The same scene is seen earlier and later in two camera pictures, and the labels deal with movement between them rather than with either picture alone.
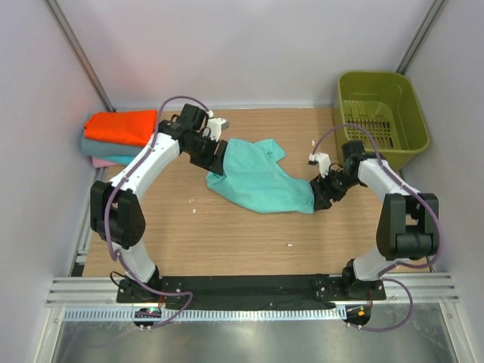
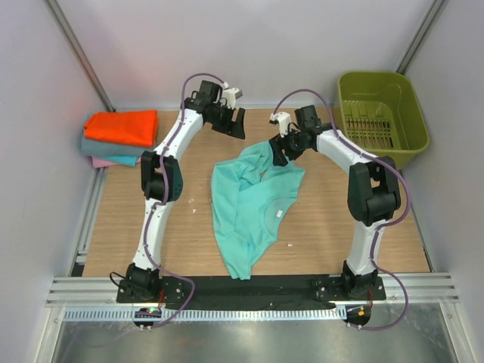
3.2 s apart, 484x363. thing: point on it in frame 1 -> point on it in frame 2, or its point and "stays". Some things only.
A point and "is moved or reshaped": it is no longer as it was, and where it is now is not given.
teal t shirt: [252, 175] is moved or reshaped
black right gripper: [323, 193] -> [285, 145]
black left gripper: [215, 159] -> [225, 119]
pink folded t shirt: [100, 162] stays
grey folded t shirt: [94, 147] stays
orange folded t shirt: [131, 127] stays
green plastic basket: [383, 110] stays
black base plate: [247, 292] stays
